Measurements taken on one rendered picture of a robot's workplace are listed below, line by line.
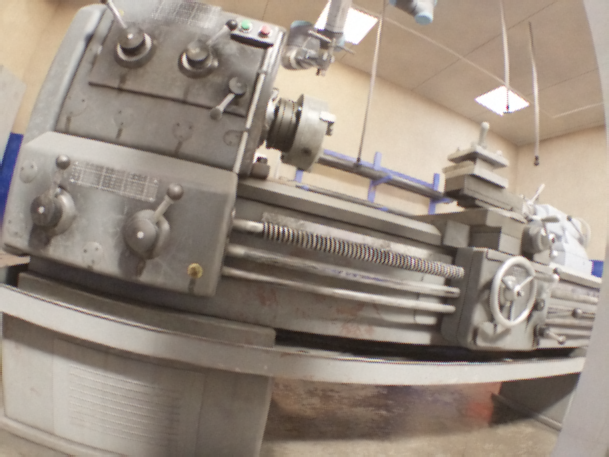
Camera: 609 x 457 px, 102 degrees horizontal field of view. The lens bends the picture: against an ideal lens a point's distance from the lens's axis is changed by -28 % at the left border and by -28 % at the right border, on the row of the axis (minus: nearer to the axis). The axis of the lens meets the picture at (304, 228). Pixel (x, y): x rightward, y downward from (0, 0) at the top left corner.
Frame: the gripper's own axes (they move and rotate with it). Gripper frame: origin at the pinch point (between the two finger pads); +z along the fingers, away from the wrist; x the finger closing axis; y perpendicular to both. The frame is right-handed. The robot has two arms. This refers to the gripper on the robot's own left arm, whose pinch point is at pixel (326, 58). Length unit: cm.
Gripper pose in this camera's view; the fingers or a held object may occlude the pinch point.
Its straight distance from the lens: 124.6
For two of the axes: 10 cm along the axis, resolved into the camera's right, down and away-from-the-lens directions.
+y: -3.1, 9.1, 2.8
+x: -8.5, -1.3, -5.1
